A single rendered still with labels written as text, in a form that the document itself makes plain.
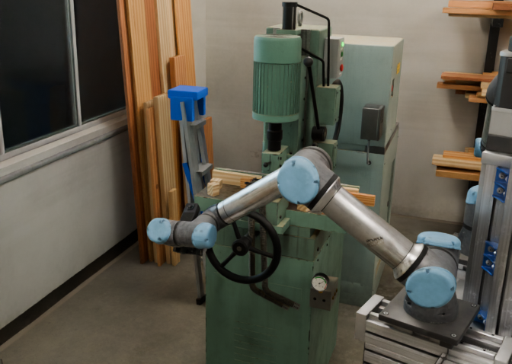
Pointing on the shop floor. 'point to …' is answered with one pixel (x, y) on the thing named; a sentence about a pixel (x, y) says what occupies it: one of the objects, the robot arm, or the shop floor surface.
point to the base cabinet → (270, 311)
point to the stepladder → (193, 152)
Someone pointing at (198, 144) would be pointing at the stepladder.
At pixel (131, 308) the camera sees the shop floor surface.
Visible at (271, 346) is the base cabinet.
